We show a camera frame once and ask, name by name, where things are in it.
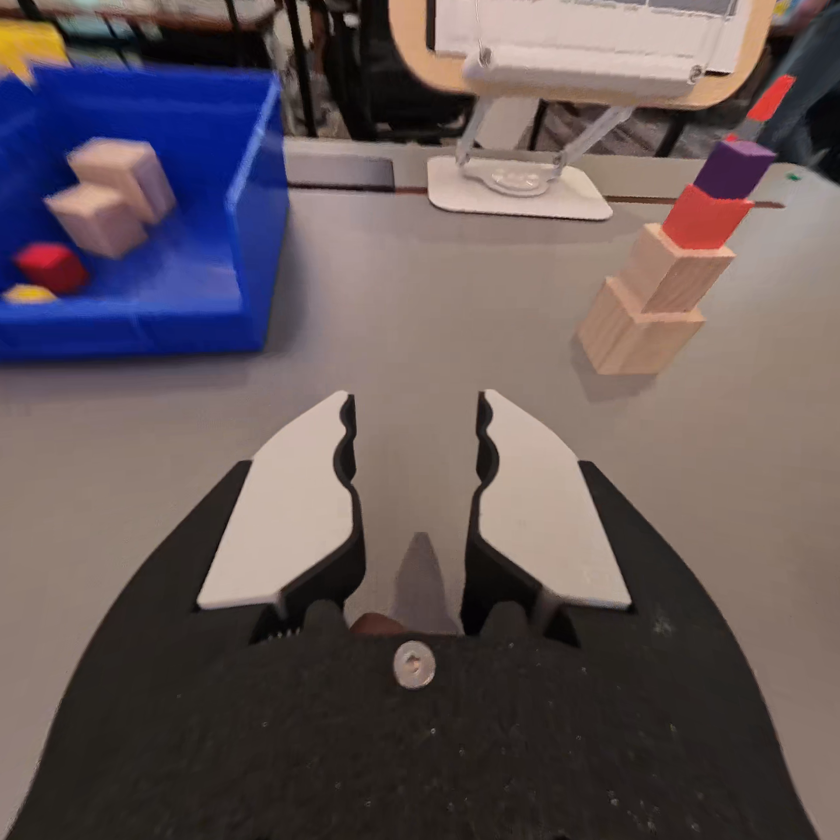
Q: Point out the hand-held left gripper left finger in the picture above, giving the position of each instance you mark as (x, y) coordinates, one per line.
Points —
(282, 525)

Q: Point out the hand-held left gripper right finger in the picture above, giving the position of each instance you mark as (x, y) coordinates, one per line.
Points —
(551, 525)

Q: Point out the large wooden cube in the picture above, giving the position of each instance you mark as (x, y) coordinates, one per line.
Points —
(125, 177)
(630, 339)

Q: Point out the medium wooden cube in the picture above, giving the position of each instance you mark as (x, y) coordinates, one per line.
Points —
(676, 273)
(92, 221)

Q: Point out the blue plastic bin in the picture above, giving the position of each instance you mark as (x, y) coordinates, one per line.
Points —
(256, 236)

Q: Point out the red wooden cube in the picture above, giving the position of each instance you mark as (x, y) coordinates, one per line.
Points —
(53, 268)
(706, 218)

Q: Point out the purple wooden cube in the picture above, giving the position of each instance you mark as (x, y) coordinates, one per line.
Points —
(735, 168)

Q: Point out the white folding stand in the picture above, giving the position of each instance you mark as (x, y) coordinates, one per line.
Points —
(525, 190)

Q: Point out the yellow wooden cube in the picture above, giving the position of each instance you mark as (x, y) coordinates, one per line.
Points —
(29, 294)

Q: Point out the black office chair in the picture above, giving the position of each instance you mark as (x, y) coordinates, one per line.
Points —
(361, 79)

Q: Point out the orange striped traffic cone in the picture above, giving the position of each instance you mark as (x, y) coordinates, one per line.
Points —
(772, 99)

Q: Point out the white instruction sheet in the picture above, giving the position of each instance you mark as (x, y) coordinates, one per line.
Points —
(591, 26)

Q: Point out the yellow plastic bin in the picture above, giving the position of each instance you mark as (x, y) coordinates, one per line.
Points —
(29, 50)

